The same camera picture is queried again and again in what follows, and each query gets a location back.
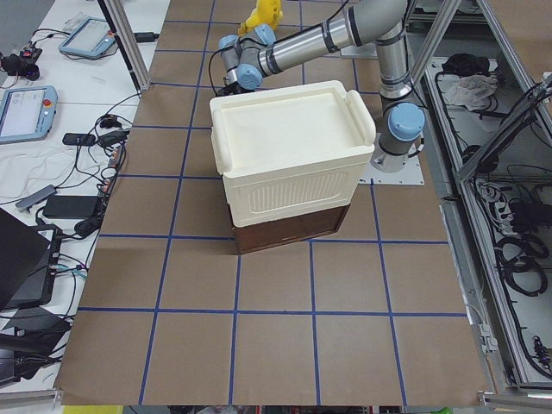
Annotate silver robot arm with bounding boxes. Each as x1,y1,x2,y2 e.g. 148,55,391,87
210,1,424,176

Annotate cream plastic storage box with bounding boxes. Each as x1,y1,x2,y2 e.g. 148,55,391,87
210,80,376,227

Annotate yellow plush toy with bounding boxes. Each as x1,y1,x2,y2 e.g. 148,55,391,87
238,0,284,35

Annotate black power adapter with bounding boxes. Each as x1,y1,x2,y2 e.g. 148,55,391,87
43,195,97,219

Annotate white crumpled cloth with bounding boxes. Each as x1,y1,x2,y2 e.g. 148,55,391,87
443,75,499,110

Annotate teach pendant tablet far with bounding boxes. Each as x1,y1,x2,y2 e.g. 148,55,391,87
58,17,116,60

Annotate teach pendant tablet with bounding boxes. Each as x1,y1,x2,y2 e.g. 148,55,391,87
58,17,116,60
1,85,58,144

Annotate black laptop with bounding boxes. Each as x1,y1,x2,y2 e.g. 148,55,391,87
1,210,60,311

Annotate teach pendant tablet near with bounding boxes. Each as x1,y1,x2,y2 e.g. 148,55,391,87
1,85,58,144

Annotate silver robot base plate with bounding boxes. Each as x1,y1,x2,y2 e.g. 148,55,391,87
358,156,425,185

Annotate aluminium frame post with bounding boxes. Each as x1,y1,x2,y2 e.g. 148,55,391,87
97,0,151,95

